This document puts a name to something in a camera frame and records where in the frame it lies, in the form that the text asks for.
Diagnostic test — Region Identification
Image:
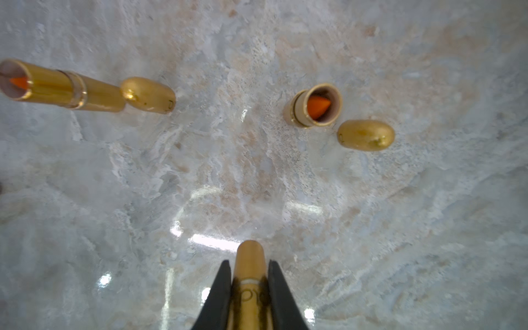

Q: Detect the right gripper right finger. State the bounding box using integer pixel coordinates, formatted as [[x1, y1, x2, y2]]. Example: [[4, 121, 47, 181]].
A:
[[268, 260, 309, 330]]

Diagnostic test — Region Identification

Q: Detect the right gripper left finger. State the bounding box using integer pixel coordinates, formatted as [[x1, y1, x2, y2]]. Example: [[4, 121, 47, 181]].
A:
[[191, 260, 232, 330]]

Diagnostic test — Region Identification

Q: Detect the gold lipstick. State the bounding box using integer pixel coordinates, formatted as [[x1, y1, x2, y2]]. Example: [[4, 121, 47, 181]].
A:
[[1, 59, 125, 113], [283, 83, 342, 129], [227, 240, 273, 330]]

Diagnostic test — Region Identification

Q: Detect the gold lipstick cap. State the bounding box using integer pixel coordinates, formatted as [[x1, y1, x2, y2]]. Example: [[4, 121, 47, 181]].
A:
[[337, 120, 395, 152], [120, 76, 176, 114]]

